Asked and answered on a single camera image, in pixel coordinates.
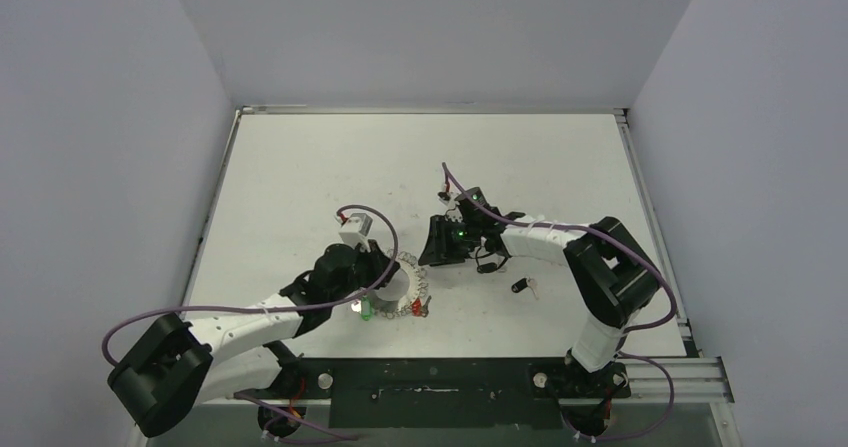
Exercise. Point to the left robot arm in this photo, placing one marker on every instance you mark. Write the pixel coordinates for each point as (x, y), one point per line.
(177, 364)

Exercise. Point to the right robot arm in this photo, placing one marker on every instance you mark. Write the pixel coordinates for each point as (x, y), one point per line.
(613, 274)

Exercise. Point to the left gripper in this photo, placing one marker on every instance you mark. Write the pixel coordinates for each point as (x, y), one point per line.
(376, 259)

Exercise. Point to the black tagged key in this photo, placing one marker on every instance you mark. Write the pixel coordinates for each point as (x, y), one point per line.
(487, 262)
(526, 284)

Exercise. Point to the red tagged key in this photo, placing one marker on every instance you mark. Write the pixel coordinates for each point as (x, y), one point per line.
(420, 307)

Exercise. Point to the metal key organizer disc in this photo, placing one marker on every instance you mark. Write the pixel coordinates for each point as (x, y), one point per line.
(407, 284)

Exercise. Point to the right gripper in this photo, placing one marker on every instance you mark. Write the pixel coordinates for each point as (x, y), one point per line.
(438, 244)

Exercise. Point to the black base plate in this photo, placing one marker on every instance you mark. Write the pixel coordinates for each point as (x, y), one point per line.
(445, 410)

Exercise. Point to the aluminium frame rail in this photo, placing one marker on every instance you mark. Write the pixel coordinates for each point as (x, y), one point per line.
(691, 380)

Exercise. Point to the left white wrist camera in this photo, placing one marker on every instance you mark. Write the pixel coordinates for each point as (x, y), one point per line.
(354, 231)

